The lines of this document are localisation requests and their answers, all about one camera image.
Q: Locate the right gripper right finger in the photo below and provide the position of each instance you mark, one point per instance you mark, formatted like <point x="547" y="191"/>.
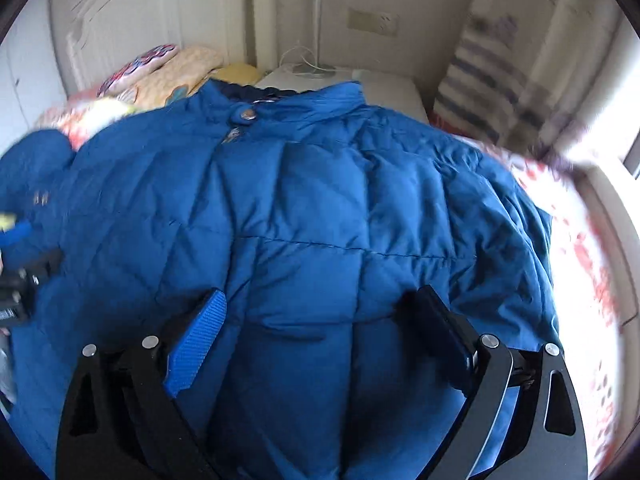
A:
<point x="545" y="438"/>

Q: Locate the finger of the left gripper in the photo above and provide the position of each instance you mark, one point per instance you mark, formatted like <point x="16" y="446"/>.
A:
<point x="13" y="230"/>

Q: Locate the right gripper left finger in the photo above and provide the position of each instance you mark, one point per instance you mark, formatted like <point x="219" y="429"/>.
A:
<point x="120" y="418"/>

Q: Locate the blue quilted puffer jacket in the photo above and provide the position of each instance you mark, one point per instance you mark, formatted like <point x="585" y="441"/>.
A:
<point x="280" y="259"/>

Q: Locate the floral bed quilt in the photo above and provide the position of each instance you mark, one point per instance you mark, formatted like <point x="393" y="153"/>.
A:
<point x="575" y="259"/>

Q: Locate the colourful patterned pillow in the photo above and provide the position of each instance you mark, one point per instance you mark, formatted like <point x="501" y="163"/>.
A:
<point x="141" y="66"/>

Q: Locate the white wooden headboard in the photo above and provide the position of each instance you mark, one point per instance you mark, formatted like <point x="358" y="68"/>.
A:
<point x="94" y="38"/>

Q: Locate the patterned window curtain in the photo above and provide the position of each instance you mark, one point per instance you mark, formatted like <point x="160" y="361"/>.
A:
<point x="525" y="74"/>

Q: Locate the white lamp pole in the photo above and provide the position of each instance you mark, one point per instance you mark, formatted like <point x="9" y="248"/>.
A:
<point x="315" y="68"/>

